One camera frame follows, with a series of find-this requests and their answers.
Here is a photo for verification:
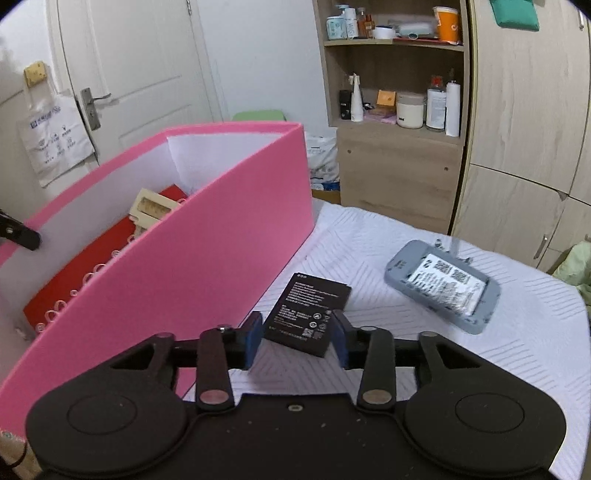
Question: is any white door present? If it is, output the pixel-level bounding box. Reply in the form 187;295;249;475
46;0;222;171

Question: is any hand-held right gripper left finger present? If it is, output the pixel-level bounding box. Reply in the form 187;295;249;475
110;311;264;412

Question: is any black battery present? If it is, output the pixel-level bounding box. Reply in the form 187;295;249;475
262;272;352;358

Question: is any white round jar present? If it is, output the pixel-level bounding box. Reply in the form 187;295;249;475
396;92;426;129

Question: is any green chair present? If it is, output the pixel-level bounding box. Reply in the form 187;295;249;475
232;109;289;124

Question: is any white squeeze tube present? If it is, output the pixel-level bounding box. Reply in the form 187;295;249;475
350;74;365;123

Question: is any clear storage case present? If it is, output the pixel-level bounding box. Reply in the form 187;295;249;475
375;14;437;38

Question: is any wooden shelf unit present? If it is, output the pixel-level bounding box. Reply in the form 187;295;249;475
313;0;472;236

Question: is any pink cardboard box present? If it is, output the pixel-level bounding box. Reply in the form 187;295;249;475
0;121;315;437

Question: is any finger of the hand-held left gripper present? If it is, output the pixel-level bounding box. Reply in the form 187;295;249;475
0;209;42;251

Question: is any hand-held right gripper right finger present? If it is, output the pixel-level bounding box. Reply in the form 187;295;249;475
332;310;485;411

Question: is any white patterned table cloth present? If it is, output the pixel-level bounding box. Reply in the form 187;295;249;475
182;198;591;480

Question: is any white plastic bag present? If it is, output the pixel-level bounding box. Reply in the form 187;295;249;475
305;131;341;192

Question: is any orange paper cup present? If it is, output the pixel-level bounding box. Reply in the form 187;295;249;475
433;6;460;43

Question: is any teal labelled pump jar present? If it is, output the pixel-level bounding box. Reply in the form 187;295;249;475
326;4;349;41

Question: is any white printed tote bag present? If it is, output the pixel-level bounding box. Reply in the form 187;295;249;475
17;95;98;188

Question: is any tall labelled bottle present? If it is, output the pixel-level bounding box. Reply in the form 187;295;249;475
426;76;448;131

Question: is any green garment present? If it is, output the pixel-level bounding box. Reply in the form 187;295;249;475
551;242;591;305

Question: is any tall white cylinder bottle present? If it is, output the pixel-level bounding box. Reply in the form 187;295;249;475
445;79;461;138

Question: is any teal hanging bag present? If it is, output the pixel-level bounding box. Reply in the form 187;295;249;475
489;0;540;32

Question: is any light wood wardrobe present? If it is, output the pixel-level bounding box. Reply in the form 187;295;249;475
450;0;591;273

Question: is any grey labelled router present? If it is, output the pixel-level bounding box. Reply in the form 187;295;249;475
384;239;502;335

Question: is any metal door handle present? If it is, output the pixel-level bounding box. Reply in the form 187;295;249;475
79;88;112;131

